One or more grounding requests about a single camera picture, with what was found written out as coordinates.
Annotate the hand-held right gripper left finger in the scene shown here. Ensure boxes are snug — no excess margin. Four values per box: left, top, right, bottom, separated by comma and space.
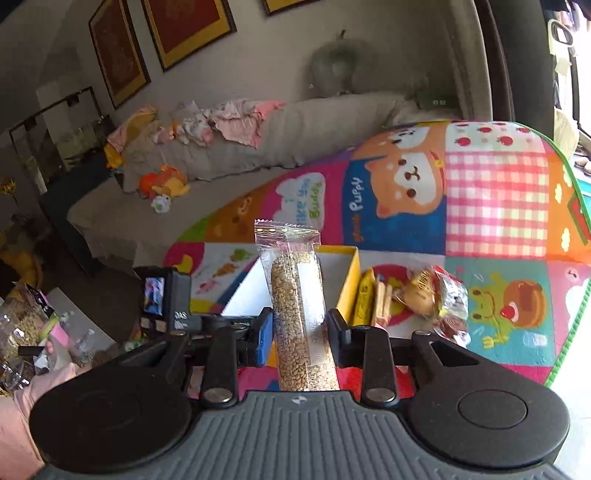
122, 307, 274, 408

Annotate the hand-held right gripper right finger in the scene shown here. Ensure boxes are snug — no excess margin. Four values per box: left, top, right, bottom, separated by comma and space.
325, 308, 468, 408

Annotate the yellow snack packet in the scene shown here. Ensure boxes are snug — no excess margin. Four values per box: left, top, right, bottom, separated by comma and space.
353, 268, 378, 326

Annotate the clear grain snack bar packet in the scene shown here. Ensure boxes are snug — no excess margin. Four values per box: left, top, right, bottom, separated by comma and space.
254, 219, 341, 393

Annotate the wafer biscuit packet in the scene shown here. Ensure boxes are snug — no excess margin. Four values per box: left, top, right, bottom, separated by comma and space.
370, 276, 395, 329

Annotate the yellow cardboard box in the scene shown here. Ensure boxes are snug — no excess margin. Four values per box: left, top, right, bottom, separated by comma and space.
221, 244, 361, 326

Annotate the packaged yellow bread bun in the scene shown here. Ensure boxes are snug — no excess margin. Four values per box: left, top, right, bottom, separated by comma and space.
396, 267, 439, 320

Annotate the brown spiral lollipop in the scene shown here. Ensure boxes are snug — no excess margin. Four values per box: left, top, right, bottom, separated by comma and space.
433, 314, 472, 348

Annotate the white candy packet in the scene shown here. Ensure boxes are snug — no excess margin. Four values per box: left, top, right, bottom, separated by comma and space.
433, 266, 470, 324

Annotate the person's left forearm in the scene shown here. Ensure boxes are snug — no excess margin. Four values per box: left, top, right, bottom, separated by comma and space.
0, 362, 93, 478

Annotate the orange plush toy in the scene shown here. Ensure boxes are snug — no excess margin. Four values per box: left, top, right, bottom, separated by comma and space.
139, 165, 191, 214

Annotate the glass jar of nuts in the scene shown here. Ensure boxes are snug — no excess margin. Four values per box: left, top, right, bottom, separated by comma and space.
0, 293, 54, 354

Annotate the pile of pink baby clothes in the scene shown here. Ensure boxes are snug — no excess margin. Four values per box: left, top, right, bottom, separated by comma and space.
104, 98, 288, 149

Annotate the glass display cabinet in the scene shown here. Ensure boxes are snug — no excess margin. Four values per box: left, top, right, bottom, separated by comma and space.
9, 85, 116, 195

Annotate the beige sofa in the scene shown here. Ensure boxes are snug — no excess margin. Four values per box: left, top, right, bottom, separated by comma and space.
67, 88, 467, 278

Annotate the colourful cartoon play mat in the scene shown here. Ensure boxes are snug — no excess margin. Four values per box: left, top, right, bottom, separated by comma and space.
164, 119, 591, 393

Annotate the narrow red framed picture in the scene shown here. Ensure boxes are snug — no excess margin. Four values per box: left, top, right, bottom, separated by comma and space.
88, 0, 153, 110

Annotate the small digital clock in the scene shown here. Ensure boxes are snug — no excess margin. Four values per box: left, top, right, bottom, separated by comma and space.
418, 91, 460, 110

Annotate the wide red framed picture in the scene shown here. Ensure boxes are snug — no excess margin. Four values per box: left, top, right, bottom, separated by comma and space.
140, 0, 238, 73

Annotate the grey pumpkin cushion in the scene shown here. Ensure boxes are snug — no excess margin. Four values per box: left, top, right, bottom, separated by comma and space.
307, 30, 370, 97

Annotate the gold framed picture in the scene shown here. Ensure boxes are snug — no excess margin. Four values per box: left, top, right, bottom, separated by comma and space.
261, 0, 325, 17

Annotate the beige curtain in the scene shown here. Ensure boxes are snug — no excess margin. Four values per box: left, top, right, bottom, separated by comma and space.
441, 0, 491, 121

